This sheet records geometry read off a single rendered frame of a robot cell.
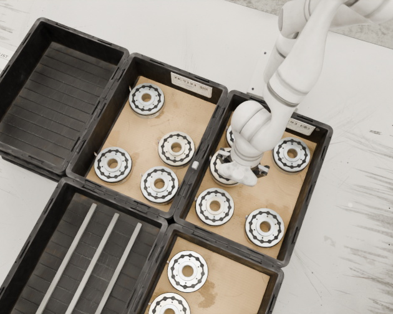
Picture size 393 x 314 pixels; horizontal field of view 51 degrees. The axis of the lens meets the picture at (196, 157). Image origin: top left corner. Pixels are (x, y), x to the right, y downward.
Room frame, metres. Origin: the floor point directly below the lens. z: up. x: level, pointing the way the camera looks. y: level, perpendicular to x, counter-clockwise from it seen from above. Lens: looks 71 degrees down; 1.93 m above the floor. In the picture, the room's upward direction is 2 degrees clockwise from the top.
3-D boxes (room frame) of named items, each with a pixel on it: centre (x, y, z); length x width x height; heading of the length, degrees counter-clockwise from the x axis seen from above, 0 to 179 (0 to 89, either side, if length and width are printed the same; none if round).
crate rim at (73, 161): (0.42, 0.13, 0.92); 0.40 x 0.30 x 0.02; 159
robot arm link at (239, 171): (0.31, -0.11, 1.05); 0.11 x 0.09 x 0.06; 159
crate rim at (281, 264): (0.31, -0.15, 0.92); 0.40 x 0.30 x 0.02; 159
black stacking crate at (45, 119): (0.53, 0.41, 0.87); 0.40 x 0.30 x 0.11; 159
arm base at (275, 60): (0.67, -0.25, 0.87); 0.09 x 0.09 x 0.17; 67
